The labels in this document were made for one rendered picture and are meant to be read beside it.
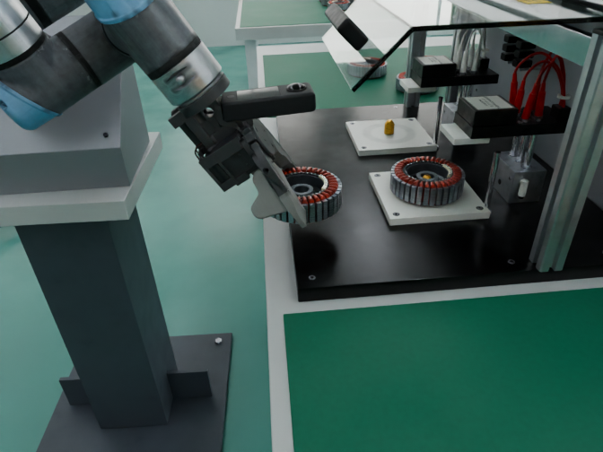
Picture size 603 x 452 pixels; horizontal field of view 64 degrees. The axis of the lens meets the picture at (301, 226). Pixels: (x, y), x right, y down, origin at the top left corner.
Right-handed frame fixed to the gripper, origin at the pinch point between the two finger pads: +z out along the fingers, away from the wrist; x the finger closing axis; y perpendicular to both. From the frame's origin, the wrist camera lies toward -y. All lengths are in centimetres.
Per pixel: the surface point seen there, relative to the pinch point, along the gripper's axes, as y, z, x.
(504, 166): -27.0, 16.9, -5.7
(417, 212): -12.3, 12.1, -0.1
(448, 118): -26.2, 18.4, -30.7
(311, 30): -10, 19, -163
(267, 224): 8.5, 3.5, -5.0
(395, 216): -9.2, 10.3, 0.7
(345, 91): -11, 16, -69
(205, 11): 74, 14, -478
